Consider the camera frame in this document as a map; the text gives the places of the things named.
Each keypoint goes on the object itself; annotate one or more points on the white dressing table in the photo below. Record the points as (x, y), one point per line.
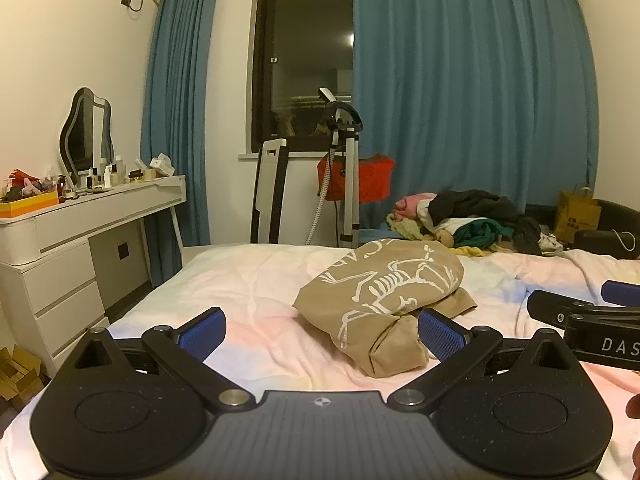
(65, 270)

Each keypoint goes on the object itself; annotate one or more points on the white tissue box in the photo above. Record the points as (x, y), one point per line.
(161, 164)

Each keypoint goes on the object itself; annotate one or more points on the orange tray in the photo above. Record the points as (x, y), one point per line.
(30, 205)

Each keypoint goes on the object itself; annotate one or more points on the row of cosmetic bottles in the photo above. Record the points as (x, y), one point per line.
(107, 175)

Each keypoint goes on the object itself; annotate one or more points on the white folding chair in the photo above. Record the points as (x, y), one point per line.
(272, 185)

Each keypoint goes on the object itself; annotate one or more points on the red cloth bag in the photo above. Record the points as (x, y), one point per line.
(370, 180)

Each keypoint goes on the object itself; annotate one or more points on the black armchair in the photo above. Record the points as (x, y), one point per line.
(617, 215)

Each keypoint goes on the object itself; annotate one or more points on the dark wall socket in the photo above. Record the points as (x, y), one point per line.
(123, 251)

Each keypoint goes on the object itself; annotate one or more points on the yellow paper bag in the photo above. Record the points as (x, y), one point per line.
(577, 217)

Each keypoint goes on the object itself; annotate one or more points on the pastel bed duvet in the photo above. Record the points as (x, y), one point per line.
(250, 285)

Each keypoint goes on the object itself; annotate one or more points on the wavy black-framed mirror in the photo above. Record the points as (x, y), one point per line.
(85, 135)

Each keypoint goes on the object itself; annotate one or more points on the narrow blue curtain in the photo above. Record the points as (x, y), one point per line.
(175, 110)

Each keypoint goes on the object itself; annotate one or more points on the cardboard box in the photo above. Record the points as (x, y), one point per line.
(17, 372)

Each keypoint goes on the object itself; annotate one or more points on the wide blue curtain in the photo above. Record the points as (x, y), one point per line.
(475, 85)

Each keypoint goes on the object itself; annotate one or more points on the person's right hand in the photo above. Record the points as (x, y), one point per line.
(635, 406)

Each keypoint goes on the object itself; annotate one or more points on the pile of mixed clothes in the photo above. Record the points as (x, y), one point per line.
(475, 215)

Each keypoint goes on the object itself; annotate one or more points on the tan printed t-shirt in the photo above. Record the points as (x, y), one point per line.
(380, 285)

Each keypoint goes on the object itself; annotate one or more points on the blue cloth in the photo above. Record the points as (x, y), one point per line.
(375, 235)

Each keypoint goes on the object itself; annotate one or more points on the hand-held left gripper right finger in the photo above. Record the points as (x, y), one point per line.
(440, 332)

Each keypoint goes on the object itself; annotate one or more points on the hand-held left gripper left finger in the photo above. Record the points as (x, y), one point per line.
(202, 332)

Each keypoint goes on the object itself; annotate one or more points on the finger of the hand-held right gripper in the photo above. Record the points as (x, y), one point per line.
(575, 307)
(622, 292)

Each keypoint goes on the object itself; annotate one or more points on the dark window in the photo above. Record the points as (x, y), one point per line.
(300, 60)

